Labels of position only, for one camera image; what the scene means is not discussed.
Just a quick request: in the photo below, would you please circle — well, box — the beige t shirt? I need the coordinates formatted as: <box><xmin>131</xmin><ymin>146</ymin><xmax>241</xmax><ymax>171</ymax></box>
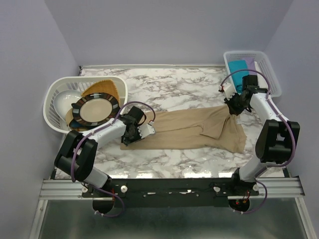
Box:
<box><xmin>120</xmin><ymin>105</ymin><xmax>247</xmax><ymax>153</ymax></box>

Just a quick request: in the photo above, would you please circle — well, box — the white rectangular plastic basket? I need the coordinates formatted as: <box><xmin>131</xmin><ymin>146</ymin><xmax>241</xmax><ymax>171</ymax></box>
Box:
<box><xmin>223</xmin><ymin>50</ymin><xmax>282</xmax><ymax>98</ymax></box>

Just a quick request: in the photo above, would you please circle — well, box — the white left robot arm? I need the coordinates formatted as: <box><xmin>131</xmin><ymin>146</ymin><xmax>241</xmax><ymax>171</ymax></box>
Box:
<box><xmin>54</xmin><ymin>106</ymin><xmax>147</xmax><ymax>197</ymax></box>

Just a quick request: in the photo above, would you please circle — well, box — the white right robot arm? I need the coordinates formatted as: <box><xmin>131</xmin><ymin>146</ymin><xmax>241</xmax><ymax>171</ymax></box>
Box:
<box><xmin>219</xmin><ymin>75</ymin><xmax>300</xmax><ymax>195</ymax></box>

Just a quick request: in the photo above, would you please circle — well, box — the teal rolled t shirt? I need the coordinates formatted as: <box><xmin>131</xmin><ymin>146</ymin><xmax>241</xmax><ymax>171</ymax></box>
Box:
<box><xmin>228</xmin><ymin>60</ymin><xmax>249</xmax><ymax>94</ymax></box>

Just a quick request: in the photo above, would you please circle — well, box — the purple rolled t shirt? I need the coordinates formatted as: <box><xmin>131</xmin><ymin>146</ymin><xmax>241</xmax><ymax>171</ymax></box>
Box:
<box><xmin>244</xmin><ymin>57</ymin><xmax>255</xmax><ymax>70</ymax></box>

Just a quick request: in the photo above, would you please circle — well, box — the white rolled t shirt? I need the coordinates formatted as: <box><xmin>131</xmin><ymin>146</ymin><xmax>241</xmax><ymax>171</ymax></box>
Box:
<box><xmin>254</xmin><ymin>61</ymin><xmax>261</xmax><ymax>72</ymax></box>

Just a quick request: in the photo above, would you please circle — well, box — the striped rim ceramic plate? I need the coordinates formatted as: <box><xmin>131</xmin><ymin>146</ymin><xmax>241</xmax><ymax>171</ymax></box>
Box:
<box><xmin>65</xmin><ymin>93</ymin><xmax>120</xmax><ymax>131</ymax></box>

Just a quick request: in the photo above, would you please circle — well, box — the woven tan placemat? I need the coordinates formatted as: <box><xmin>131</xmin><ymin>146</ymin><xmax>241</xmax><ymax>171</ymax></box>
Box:
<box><xmin>81</xmin><ymin>79</ymin><xmax>120</xmax><ymax>103</ymax></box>

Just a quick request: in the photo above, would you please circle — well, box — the white bowl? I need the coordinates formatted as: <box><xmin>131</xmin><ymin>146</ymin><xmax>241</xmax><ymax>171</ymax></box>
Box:
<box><xmin>53</xmin><ymin>90</ymin><xmax>82</xmax><ymax>121</ymax></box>

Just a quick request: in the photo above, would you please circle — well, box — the white round dish basket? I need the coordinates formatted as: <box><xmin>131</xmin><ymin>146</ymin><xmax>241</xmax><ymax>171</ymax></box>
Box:
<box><xmin>43</xmin><ymin>76</ymin><xmax>128</xmax><ymax>134</ymax></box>

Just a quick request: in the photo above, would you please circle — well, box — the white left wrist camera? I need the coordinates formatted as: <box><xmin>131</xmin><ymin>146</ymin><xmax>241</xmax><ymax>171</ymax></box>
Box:
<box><xmin>137</xmin><ymin>122</ymin><xmax>156</xmax><ymax>139</ymax></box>

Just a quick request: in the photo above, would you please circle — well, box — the aluminium frame rail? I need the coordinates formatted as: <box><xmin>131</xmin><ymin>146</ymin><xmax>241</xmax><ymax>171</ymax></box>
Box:
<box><xmin>39</xmin><ymin>177</ymin><xmax>305</xmax><ymax>200</ymax></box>

